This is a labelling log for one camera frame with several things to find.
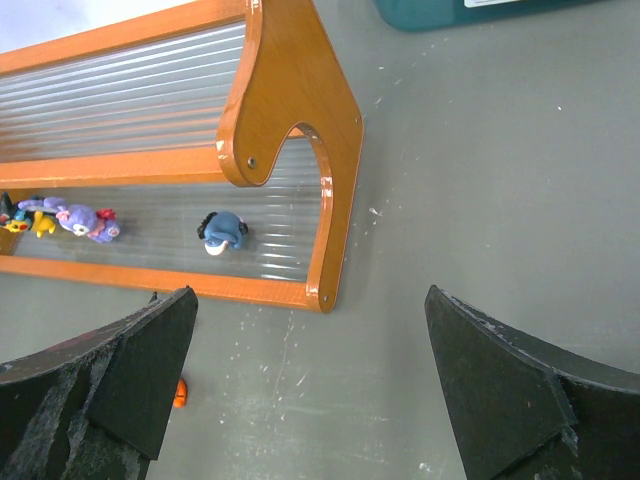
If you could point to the black and yellow toy figure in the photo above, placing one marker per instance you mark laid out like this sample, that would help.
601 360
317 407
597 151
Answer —
17 220

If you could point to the orange wooden shelf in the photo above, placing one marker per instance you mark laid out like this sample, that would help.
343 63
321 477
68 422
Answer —
238 106

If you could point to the purple bunny toy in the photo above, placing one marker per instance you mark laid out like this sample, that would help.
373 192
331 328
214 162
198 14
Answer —
100 226

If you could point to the blue donkey toy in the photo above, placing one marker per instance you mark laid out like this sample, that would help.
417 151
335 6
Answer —
220 230

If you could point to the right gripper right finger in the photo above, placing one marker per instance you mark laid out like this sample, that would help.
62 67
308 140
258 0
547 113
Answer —
523 408

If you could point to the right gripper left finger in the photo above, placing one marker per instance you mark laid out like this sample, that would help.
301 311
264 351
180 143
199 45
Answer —
97 406

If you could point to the teal plastic bin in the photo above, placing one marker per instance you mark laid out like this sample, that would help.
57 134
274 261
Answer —
428 15

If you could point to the orange striped tiger toy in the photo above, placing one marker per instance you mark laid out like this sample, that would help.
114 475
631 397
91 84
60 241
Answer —
181 394

